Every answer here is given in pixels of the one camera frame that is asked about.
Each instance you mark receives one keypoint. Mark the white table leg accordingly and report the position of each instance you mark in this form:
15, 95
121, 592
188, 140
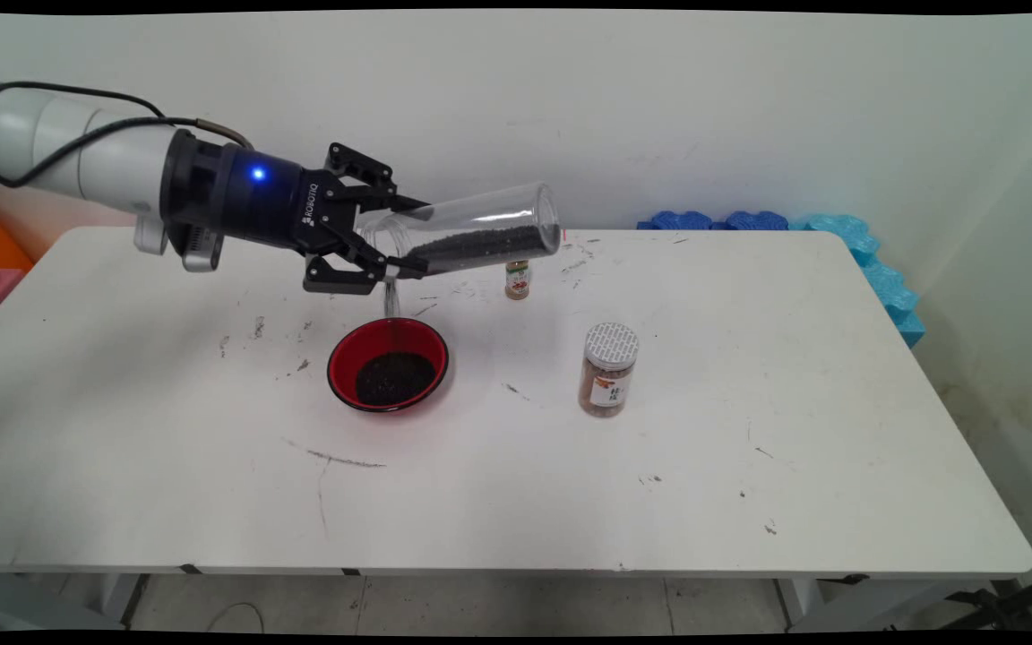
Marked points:
801, 600
122, 600

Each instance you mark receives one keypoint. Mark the small spice bottle green cap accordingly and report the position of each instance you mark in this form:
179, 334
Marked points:
517, 282

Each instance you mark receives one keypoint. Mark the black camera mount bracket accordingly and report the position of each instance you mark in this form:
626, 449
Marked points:
174, 235

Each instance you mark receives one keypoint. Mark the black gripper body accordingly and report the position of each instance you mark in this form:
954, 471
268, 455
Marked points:
247, 193

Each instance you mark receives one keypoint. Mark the black stand bars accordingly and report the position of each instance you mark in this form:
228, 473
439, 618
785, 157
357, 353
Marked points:
986, 606

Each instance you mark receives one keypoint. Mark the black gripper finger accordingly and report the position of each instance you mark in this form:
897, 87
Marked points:
341, 278
364, 166

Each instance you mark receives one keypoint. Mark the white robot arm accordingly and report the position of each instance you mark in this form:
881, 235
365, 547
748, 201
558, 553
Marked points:
77, 148

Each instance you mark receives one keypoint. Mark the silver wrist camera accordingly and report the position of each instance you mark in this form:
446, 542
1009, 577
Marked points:
202, 257

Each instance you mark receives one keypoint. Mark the clear plastic jar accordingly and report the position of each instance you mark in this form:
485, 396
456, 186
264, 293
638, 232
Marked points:
480, 215

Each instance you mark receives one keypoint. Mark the cinnamon jar white printed lid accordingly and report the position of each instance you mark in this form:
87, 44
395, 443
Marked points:
607, 376

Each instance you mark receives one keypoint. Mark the light blue foam mat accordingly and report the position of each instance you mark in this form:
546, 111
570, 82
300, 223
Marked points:
874, 269

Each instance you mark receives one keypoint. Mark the red bowl black rim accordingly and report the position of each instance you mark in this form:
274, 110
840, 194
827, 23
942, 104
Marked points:
346, 349

